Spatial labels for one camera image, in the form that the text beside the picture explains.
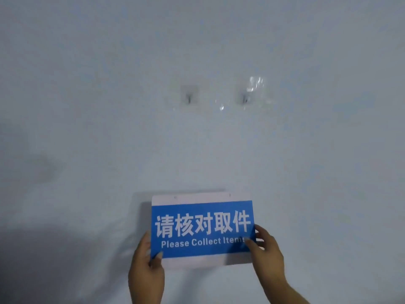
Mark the blue and white sign board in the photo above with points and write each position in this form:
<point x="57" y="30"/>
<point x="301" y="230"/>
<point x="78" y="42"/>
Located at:
<point x="202" y="229"/>

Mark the clear adhesive wall hook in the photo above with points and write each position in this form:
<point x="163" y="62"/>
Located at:
<point x="189" y="96"/>

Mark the person's left thumb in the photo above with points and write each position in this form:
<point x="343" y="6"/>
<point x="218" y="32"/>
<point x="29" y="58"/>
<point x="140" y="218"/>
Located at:
<point x="157" y="260"/>

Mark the person's right hand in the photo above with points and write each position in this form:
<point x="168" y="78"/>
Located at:
<point x="269" y="259"/>

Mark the person's left hand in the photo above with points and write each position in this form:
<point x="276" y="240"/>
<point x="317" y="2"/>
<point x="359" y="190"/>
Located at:
<point x="145" y="275"/>

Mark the person's left forearm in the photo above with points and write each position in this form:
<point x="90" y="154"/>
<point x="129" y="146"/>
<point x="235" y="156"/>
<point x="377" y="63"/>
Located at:
<point x="146" y="297"/>

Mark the person's right thumb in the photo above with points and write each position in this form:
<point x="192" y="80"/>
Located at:
<point x="253" y="248"/>

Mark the person's right forearm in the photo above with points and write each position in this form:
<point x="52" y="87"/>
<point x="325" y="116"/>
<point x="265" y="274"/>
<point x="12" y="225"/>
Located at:
<point x="284" y="292"/>

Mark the clear wall hook with wrinkled film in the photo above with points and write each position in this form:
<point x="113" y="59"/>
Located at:
<point x="245" y="97"/>

